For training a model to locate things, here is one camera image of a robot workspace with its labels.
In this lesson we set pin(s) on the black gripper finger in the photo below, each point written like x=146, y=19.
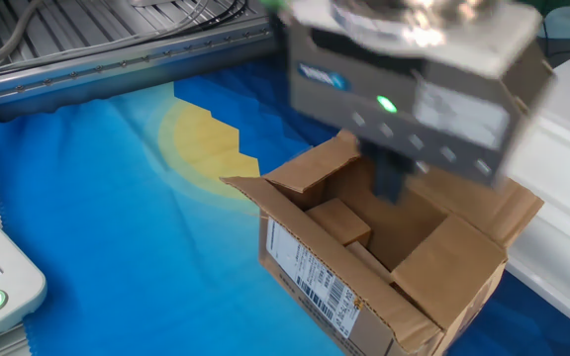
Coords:
x=401, y=180
x=383, y=173

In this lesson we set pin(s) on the silver grey gripper body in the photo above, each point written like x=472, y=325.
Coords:
x=413, y=114

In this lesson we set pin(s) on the brown cardboard box with flaps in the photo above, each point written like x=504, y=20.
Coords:
x=413, y=316

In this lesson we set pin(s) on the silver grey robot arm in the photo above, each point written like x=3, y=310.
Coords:
x=413, y=20

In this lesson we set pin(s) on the small brown cardboard carton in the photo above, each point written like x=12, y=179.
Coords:
x=337, y=222

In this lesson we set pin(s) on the white plastic drawer cabinet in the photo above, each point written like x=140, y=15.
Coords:
x=562, y=198

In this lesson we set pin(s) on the blue mountain print cloth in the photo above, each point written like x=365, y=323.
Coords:
x=92, y=198

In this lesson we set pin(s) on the white teach pendant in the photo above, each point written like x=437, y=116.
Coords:
x=8, y=292

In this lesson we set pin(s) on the aluminium table edge rail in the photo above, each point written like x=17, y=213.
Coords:
x=117, y=74

